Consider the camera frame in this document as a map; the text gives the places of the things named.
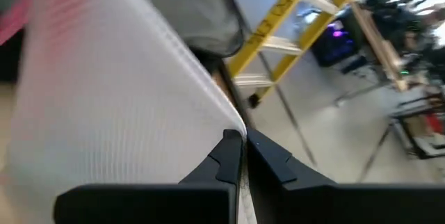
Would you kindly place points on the black backpack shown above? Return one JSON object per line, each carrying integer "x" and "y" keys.
{"x": 194, "y": 8}

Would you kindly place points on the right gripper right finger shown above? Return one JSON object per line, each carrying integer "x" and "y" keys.
{"x": 274, "y": 175}

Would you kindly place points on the distant black robot arms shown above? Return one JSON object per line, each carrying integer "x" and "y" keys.
{"x": 400, "y": 18}

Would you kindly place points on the wooden workbench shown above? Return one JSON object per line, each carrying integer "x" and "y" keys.
{"x": 382, "y": 50}

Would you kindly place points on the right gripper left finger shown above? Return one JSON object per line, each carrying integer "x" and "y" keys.
{"x": 222, "y": 168}

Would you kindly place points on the purple-lit computer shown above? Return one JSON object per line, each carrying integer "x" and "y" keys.
{"x": 333, "y": 43}

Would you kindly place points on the yellow ladder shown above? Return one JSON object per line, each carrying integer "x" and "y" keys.
{"x": 274, "y": 18}

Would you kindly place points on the white mesh pouch red trim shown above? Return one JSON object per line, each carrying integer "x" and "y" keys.
{"x": 104, "y": 95}

